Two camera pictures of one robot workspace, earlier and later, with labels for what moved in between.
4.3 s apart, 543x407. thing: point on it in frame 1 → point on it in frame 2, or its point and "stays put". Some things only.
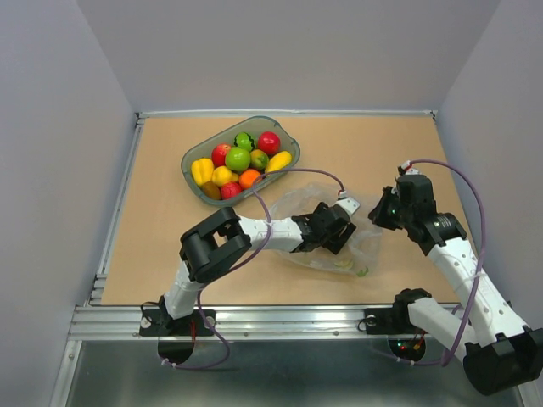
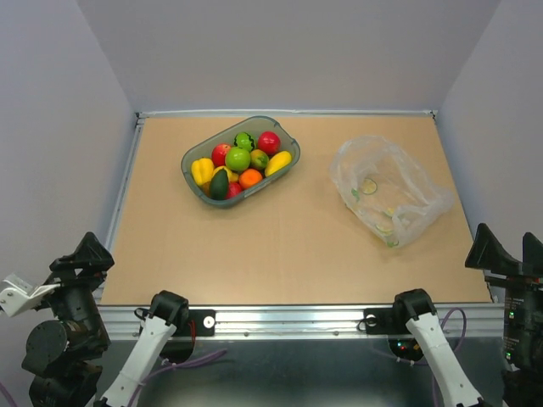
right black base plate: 388,321 stays put
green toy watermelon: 243,140 stays put
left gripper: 341,238 → 98,259
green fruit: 237,158 stays put
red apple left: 218,154 stays put
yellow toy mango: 278,161 stays put
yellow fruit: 259,159 stays put
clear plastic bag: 361,248 → 386,192
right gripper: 378,214 → 487,251
